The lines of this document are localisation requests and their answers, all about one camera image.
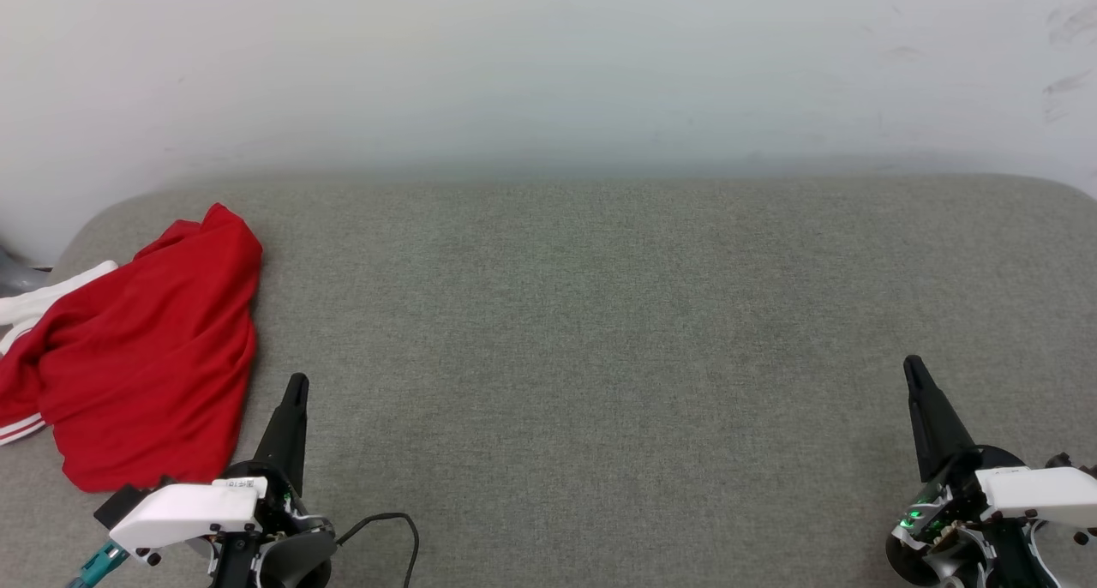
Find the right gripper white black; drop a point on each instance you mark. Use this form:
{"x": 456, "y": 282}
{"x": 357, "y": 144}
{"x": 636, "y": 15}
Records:
{"x": 1028, "y": 494}

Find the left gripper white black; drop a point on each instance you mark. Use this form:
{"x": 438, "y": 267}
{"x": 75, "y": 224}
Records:
{"x": 188, "y": 511}

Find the red and white basketball jersey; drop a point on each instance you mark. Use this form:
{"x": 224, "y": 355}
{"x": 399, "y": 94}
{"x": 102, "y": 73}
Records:
{"x": 146, "y": 356}

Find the grey fabric sofa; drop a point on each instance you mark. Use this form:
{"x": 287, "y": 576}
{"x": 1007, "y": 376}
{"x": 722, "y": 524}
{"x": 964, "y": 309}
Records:
{"x": 600, "y": 356}

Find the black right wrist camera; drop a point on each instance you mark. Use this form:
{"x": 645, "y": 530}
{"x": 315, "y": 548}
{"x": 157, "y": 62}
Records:
{"x": 1063, "y": 462}

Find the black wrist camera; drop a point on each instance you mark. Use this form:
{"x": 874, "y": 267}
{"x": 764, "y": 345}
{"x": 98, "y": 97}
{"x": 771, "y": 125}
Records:
{"x": 124, "y": 504}
{"x": 1063, "y": 462}

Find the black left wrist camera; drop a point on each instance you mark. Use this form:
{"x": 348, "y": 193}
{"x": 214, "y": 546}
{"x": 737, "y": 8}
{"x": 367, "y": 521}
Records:
{"x": 124, "y": 504}

